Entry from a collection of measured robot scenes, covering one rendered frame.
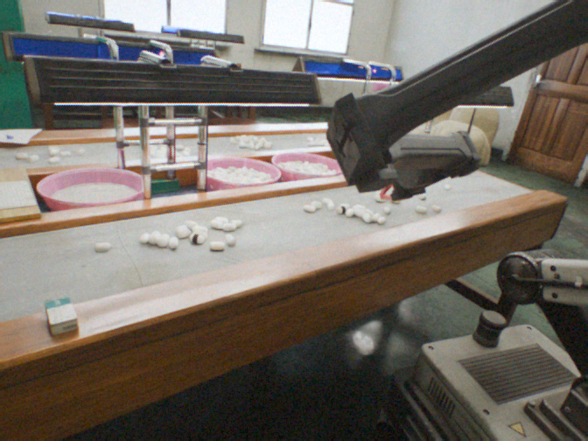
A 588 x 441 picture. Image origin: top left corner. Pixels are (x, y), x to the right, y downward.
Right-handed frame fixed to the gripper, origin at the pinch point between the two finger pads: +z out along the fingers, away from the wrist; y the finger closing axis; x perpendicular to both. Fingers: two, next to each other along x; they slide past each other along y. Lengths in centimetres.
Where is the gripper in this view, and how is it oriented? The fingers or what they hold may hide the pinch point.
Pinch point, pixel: (382, 195)
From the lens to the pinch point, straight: 106.9
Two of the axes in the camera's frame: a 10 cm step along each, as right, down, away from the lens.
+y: -8.0, 1.7, -5.7
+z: -5.2, 2.7, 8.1
